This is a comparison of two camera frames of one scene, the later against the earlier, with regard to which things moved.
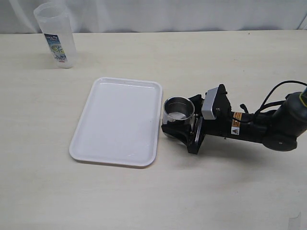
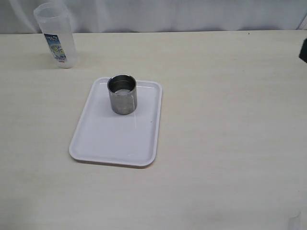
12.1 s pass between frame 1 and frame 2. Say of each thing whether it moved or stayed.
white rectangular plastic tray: stayed
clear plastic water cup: stayed
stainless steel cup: moved
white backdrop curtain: stayed
